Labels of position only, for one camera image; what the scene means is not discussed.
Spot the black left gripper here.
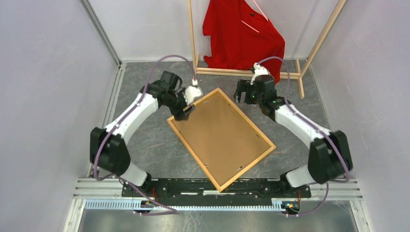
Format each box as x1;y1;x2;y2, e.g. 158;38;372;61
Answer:
163;88;196;122

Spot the yellow wooden picture frame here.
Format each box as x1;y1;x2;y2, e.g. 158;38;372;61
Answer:
167;87;277;193

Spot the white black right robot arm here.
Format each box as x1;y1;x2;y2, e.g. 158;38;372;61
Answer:
234;75;353;197

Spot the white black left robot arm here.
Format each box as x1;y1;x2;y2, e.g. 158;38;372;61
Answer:
89;71;203;197

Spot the red t-shirt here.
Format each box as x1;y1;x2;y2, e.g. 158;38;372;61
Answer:
203;0;285;83

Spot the wooden clothes rack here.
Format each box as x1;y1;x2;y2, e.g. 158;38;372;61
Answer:
187;0;347;99

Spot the pink clothes hanger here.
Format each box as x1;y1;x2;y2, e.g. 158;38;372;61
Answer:
239;0;269;33

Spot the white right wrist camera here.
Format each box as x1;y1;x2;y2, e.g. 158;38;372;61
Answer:
250;63;273;86

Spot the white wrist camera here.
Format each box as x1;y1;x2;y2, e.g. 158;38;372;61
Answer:
183;79;203;105
250;63;273;86

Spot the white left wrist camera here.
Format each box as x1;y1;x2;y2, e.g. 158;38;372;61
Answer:
183;79;203;105

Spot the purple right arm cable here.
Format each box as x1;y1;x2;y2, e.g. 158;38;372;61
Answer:
254;56;351;217

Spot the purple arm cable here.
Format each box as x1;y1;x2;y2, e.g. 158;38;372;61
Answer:
93;55;198;216
254;56;351;217

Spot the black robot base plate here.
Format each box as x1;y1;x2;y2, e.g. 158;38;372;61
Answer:
120;178;312;207

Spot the grey slotted cable duct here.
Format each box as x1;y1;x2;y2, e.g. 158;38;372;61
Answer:
84;199;299;212

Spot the aluminium rail frame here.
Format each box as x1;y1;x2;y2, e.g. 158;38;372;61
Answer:
63;0;374;232

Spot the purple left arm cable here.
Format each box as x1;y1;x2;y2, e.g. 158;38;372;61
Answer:
93;55;198;216

